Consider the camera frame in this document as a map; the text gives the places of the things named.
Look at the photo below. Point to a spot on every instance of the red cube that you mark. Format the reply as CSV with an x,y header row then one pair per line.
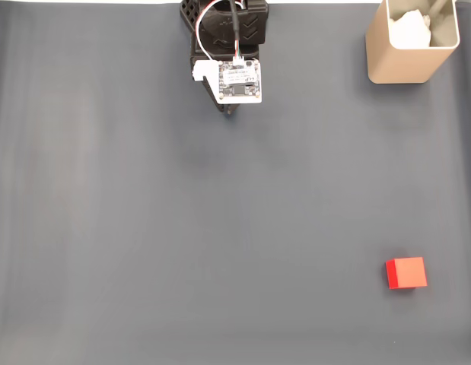
x,y
408,272

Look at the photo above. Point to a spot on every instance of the beige box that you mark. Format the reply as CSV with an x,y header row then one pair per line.
x,y
395,64

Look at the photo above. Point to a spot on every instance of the dark grey mat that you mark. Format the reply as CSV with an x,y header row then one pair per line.
x,y
144,209

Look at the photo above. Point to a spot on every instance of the white crumpled tissue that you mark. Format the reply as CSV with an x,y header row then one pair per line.
x,y
408,28

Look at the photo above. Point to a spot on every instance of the white camera circuit board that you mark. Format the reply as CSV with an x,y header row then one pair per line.
x,y
240,81

